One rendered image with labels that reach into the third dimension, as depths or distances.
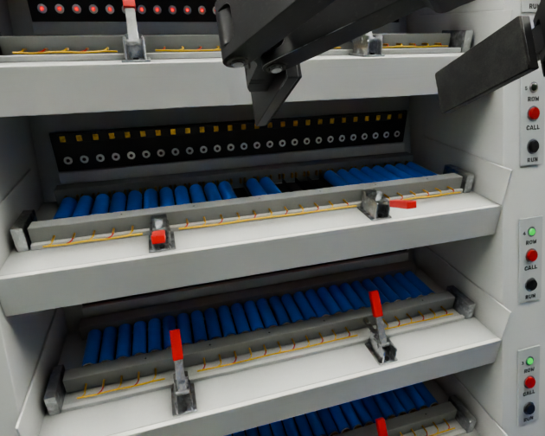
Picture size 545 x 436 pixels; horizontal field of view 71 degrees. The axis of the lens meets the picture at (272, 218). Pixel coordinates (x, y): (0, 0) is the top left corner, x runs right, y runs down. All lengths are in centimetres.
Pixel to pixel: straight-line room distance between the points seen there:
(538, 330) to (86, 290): 62
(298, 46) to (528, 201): 51
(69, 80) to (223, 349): 36
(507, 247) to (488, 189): 9
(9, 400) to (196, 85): 37
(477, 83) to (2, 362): 48
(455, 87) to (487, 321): 44
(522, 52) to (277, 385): 42
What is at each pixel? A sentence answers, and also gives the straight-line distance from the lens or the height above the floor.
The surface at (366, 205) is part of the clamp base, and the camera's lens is 50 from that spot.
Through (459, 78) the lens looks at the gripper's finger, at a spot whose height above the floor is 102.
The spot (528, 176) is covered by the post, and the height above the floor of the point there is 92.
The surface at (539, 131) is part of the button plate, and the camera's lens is 64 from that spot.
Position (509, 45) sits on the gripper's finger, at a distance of 27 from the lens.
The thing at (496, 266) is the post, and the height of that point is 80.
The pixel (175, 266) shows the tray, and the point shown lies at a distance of 43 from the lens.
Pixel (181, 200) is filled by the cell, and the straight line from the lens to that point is 50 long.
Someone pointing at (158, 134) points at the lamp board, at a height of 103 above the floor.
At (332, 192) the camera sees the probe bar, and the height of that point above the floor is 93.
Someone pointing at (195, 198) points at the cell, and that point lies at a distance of 50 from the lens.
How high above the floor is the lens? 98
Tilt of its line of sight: 9 degrees down
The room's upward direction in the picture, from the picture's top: 5 degrees counter-clockwise
